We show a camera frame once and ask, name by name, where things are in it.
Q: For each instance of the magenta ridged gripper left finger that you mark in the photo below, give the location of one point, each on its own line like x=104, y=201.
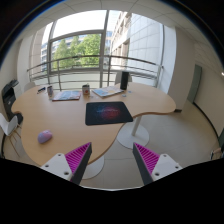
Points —
x=70, y=166

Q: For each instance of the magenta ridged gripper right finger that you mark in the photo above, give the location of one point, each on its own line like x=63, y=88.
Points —
x=153, y=166

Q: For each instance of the lavender computer mouse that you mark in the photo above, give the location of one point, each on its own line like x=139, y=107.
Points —
x=44, y=136

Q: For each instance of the black galaxy mouse pad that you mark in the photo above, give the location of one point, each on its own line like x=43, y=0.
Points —
x=101, y=113

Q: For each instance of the white round table base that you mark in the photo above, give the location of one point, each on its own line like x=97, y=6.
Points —
x=133, y=132

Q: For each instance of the magazine with colourful cover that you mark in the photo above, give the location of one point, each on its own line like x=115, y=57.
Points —
x=67, y=95

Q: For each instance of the white chair left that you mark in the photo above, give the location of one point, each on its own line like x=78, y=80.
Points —
x=9, y=128

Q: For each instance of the small dark can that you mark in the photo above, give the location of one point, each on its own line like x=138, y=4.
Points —
x=50, y=91

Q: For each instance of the open blue white booklet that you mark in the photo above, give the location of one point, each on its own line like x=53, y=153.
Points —
x=107, y=91

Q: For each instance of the grey green door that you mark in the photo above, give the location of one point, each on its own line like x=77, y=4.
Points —
x=195, y=83

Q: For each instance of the metal balcony railing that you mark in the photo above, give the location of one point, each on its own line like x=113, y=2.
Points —
x=71, y=73

